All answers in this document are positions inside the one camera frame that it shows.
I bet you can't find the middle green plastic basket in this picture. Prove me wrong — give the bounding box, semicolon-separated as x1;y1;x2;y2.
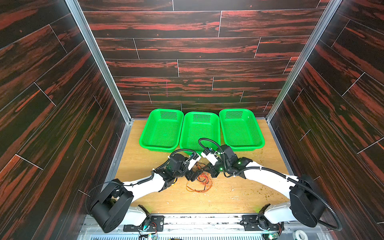
180;112;221;154

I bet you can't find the green plastic basket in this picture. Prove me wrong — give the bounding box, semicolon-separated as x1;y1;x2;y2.
139;109;184;153
180;112;221;154
219;109;265;152

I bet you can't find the orange cable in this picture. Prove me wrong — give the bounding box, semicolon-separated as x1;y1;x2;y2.
185;172;213;193

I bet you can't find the right green plastic basket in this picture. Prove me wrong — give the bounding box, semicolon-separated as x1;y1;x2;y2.
219;109;265;152

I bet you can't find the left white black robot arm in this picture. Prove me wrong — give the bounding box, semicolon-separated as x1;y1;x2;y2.
88;149;201;233

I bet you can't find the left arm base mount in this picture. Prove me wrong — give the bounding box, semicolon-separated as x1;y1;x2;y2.
123;215;165;233

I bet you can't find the red cable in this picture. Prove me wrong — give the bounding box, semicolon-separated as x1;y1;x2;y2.
194;163;213;188

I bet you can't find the left green plastic basket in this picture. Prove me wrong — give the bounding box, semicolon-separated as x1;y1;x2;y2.
139;109;184;153

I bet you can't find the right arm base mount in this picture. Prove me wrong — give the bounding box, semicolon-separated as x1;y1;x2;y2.
240;215;284;232

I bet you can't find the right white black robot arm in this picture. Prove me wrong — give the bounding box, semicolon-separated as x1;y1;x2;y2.
198;138;343;231

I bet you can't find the white tape roll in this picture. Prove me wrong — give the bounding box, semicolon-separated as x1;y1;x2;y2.
293;230;308;240

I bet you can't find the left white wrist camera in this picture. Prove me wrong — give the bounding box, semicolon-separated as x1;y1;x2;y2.
188;155;201;171

